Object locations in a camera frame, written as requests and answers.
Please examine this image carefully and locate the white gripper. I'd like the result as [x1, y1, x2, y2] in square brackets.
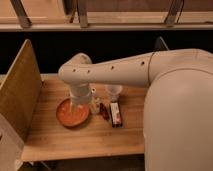
[70, 84, 92, 110]

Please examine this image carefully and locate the clear plastic cup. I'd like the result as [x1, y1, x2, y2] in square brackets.
[105, 85, 123, 102]

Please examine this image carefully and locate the dark red snack packet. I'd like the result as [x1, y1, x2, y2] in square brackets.
[100, 103, 109, 120]

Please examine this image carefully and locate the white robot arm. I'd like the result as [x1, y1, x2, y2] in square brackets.
[58, 49, 213, 171]

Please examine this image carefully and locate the black white snack bar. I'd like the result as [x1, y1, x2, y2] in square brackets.
[110, 102, 123, 127]

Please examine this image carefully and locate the wooden side panel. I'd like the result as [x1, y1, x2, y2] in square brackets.
[0, 39, 42, 141]

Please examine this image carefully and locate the wooden shelf with metal brackets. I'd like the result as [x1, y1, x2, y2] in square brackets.
[0, 0, 213, 32]

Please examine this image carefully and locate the small clear bottle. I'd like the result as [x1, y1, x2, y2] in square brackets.
[90, 88, 100, 114]

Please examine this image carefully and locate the orange plate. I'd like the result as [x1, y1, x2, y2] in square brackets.
[56, 98, 90, 128]

